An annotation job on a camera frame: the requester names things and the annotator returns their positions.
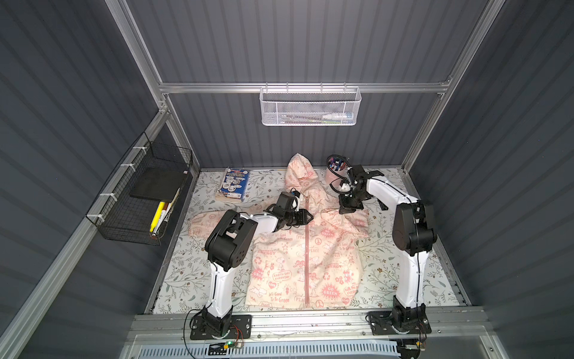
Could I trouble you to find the pink patterned hooded jacket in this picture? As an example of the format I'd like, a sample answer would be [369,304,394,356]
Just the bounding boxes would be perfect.
[187,153,371,311]

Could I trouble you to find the pens in pink cup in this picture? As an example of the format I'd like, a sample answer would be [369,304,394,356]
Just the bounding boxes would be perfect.
[327,154,350,172]

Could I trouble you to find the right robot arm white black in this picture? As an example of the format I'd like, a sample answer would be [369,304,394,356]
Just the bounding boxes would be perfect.
[337,165,437,334]

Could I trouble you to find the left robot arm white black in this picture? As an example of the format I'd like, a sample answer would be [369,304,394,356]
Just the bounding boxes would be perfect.
[201,189,313,337]

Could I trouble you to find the white wire mesh basket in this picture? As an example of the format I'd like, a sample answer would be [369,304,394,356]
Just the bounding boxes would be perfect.
[259,86,363,127]

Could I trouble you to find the white tube in mesh basket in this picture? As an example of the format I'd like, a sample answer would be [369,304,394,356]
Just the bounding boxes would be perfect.
[322,112,355,124]

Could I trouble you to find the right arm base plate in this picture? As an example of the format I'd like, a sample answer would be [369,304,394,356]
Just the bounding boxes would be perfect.
[366,310,432,336]

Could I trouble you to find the pink pen cup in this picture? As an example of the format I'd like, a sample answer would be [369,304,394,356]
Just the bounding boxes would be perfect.
[325,169,346,188]

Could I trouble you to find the yellow highlighter marker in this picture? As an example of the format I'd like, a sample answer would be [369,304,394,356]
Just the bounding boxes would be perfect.
[149,202,166,233]

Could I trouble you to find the black wire wall basket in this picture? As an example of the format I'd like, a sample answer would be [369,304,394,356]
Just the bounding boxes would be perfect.
[87,135,193,245]

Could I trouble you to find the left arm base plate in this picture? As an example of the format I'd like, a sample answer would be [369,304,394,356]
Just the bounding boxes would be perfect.
[187,314,253,340]

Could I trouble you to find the blue sticker book pack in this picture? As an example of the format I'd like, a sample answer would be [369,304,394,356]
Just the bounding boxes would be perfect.
[215,168,250,203]

